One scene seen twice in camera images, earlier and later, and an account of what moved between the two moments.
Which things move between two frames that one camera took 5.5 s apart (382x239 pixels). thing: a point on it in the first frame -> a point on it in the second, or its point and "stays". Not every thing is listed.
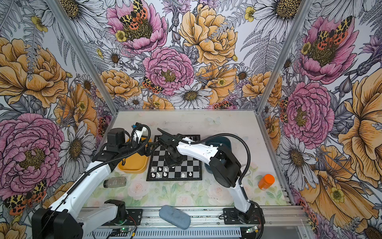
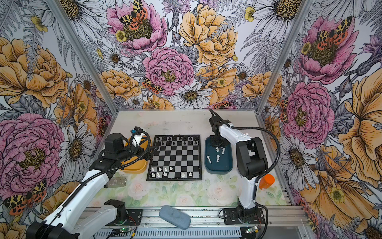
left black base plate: (135, 217) stays
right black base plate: (235, 215) stays
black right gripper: (170, 164) -> (212, 142)
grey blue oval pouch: (175, 216) stays
